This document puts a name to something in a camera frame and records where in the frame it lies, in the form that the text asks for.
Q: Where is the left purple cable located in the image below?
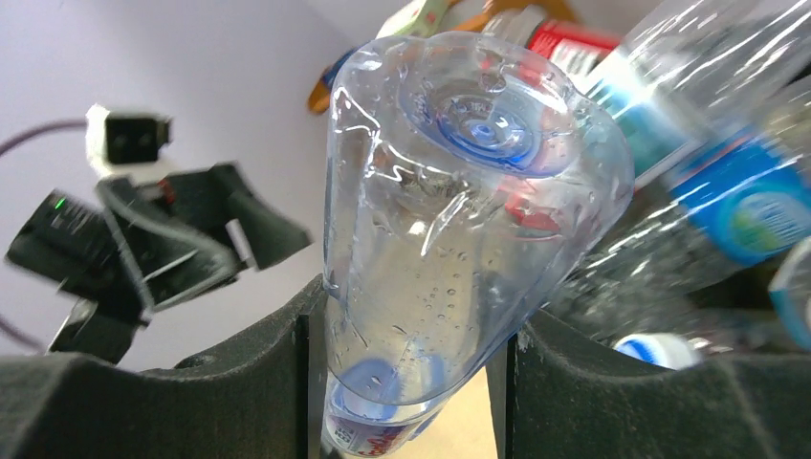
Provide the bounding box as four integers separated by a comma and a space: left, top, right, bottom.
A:
0, 119, 89, 354

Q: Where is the clear unlabelled bottle white cap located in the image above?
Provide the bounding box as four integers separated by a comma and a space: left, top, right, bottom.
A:
612, 333, 704, 370

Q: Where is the red and blue label bottle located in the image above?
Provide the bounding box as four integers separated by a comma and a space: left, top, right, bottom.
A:
585, 1, 810, 188

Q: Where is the blue label clear bottle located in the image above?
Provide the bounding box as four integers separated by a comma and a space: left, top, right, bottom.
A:
548, 78, 810, 342

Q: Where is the white label clear bottle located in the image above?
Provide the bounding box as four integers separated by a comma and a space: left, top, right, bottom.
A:
768, 237, 810, 351

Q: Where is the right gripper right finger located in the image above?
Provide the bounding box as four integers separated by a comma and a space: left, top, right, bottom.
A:
486, 312, 810, 458

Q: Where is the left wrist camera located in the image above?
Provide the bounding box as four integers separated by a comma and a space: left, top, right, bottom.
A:
85, 104, 178, 184

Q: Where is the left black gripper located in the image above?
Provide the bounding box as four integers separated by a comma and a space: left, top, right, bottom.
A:
6, 163, 311, 364

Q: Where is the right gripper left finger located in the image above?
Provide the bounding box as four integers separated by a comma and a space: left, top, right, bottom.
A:
1, 278, 326, 458

